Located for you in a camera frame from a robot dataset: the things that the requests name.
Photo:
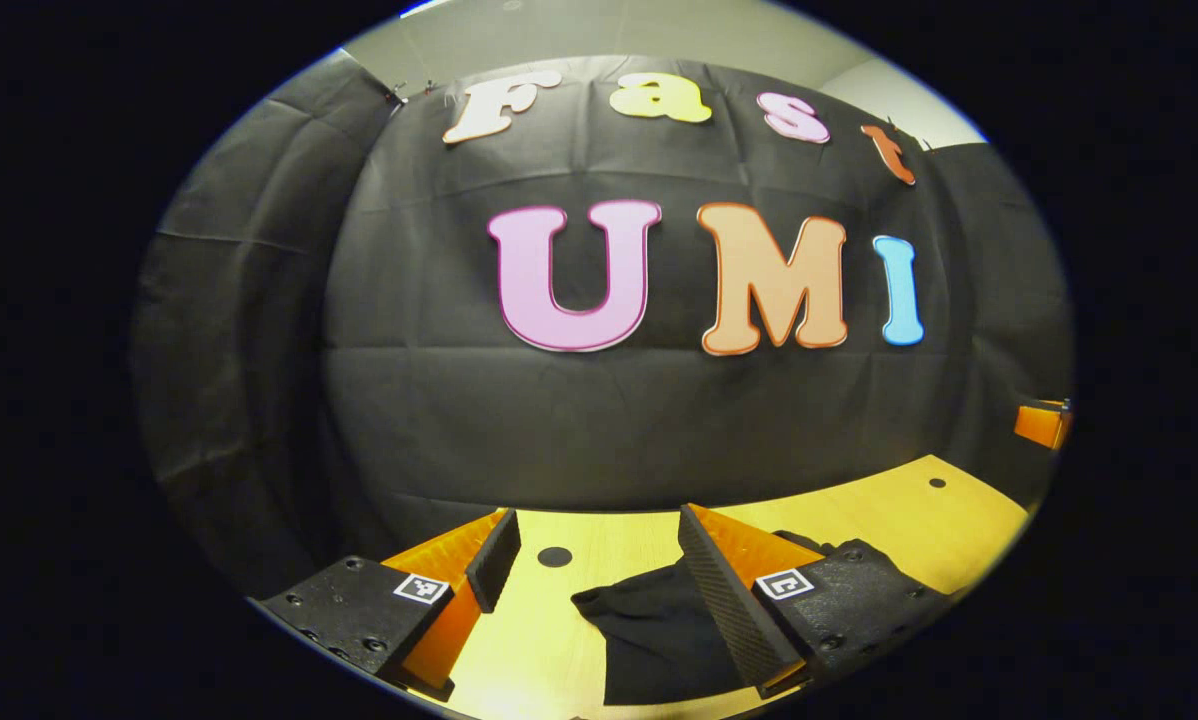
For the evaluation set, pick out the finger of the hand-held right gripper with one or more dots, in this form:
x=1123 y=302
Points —
x=1042 y=425

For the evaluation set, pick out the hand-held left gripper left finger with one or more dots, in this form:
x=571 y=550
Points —
x=494 y=565

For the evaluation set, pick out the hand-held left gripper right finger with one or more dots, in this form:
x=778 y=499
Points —
x=729 y=610

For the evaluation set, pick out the black backdrop cloth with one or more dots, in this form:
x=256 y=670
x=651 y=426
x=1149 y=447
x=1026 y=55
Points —
x=559 y=430

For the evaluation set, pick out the black button jacket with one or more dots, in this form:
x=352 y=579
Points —
x=649 y=630

